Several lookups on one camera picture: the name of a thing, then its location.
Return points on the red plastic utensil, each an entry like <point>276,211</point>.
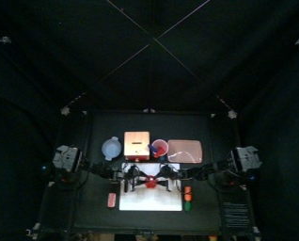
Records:
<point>160,153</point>

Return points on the green toy carrot top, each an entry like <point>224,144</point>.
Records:
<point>188,206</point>

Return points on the blue-grey bowl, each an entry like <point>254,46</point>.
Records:
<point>111,148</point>

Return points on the orange toy carrot piece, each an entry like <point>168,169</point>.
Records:
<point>188,197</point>
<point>188,189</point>

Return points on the red drawer with wooden knob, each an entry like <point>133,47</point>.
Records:
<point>136,159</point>

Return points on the white block with red dot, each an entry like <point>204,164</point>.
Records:
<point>111,200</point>

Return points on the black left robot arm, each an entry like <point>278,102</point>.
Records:
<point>69,158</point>

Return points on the red play dough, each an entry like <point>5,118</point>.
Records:
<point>150,185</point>

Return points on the blue plastic utensil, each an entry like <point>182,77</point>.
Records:
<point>153,147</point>

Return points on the white cutting board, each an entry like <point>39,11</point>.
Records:
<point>150,200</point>

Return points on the pink plastic tray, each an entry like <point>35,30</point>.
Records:
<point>185,151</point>

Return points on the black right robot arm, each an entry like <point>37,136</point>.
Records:
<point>245,158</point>

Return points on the wooden box with slot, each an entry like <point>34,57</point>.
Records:
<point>137,144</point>

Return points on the red plastic cup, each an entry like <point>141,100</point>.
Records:
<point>162,143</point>

